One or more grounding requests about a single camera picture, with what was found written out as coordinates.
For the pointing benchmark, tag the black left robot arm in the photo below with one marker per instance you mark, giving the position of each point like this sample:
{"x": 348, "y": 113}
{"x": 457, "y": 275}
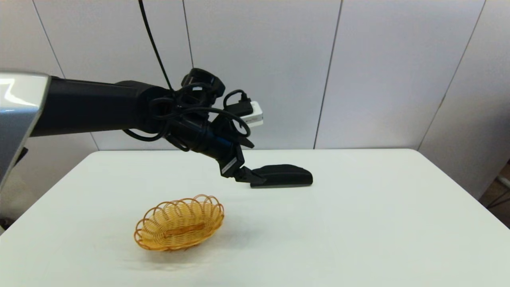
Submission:
{"x": 87, "y": 105}

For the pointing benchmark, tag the small dark background object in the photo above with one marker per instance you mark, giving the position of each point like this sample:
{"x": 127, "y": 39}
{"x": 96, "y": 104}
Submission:
{"x": 3, "y": 223}

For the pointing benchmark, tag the yellow wicker basket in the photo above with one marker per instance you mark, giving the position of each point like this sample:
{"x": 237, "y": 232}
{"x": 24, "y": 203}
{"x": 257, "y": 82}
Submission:
{"x": 179, "y": 229}

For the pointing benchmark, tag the black metal frame leg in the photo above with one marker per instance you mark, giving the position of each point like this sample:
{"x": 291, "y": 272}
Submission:
{"x": 503, "y": 202}

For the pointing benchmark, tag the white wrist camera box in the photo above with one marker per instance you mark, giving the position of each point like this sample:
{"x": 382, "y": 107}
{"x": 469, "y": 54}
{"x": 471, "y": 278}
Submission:
{"x": 257, "y": 118}

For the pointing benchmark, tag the grey metal tube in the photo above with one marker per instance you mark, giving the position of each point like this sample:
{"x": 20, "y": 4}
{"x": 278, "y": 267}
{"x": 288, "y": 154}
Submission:
{"x": 504, "y": 182}

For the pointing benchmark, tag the black glasses case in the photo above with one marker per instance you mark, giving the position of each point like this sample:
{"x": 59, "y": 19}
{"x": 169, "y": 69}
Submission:
{"x": 287, "y": 175}

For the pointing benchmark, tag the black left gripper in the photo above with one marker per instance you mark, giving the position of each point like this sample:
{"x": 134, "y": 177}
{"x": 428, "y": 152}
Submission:
{"x": 215, "y": 141}

